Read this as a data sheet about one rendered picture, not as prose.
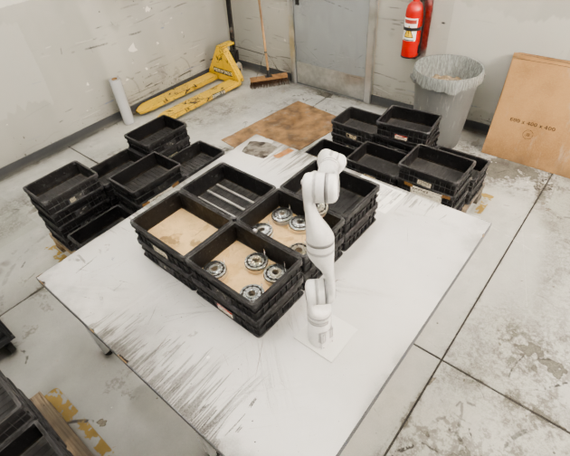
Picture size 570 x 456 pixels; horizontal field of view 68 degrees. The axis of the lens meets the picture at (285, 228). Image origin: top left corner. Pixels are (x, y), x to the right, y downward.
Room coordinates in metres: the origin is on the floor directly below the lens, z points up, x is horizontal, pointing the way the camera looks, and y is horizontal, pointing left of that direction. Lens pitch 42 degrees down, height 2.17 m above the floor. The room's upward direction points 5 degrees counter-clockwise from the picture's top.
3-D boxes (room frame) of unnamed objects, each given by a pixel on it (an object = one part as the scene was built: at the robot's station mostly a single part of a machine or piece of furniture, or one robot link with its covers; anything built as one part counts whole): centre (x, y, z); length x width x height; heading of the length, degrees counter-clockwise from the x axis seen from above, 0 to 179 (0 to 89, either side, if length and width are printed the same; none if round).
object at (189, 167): (2.72, 0.64, 0.31); 0.40 x 0.30 x 0.34; 137
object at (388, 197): (1.83, -0.50, 0.70); 0.33 x 0.23 x 0.01; 47
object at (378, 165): (2.48, -0.71, 0.31); 0.40 x 0.30 x 0.34; 47
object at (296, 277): (1.19, 0.18, 0.87); 0.40 x 0.30 x 0.11; 46
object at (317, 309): (0.94, -0.10, 0.95); 0.09 x 0.09 x 0.17; 88
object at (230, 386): (1.46, 0.10, 0.35); 1.60 x 1.60 x 0.70; 47
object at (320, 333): (0.94, -0.10, 0.79); 0.09 x 0.09 x 0.17; 36
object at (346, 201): (1.63, -0.23, 0.87); 0.40 x 0.30 x 0.11; 46
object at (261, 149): (2.39, 0.12, 0.71); 0.22 x 0.19 x 0.01; 47
